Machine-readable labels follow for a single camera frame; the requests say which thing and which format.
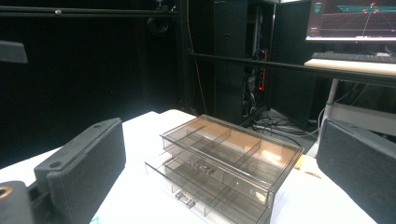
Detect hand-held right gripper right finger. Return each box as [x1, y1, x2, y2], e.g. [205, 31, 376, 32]
[316, 119, 396, 224]

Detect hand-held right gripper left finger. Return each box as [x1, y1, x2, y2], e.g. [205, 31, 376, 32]
[34, 117, 127, 224]

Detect smoky clear drawer organizer box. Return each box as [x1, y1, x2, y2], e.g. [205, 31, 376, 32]
[144, 114, 305, 224]

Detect black keyboard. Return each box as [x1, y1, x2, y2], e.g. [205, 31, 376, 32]
[311, 51, 396, 65]

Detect small metal item in drawer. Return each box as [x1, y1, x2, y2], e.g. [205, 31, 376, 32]
[195, 161, 215, 175]

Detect red lit power strip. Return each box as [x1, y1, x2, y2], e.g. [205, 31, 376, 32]
[259, 49, 269, 92]

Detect dark grey flat object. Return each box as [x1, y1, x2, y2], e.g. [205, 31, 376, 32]
[0, 40, 29, 65]

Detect computer monitor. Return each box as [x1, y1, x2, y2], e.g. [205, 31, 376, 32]
[305, 0, 396, 42]

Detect black horizontal bar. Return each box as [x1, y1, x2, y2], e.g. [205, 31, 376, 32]
[0, 6, 179, 19]

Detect black computer tower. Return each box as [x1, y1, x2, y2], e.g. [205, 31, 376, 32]
[213, 0, 248, 126]

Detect tangle of floor cables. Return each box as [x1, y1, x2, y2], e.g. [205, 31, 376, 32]
[247, 106, 323, 147]

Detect wooden desk with white frame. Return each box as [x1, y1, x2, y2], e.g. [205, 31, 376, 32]
[304, 58, 396, 158]

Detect black metal rail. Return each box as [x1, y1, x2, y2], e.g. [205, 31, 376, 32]
[188, 51, 396, 89]

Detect round black camera lens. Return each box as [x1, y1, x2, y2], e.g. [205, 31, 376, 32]
[147, 17, 171, 35]

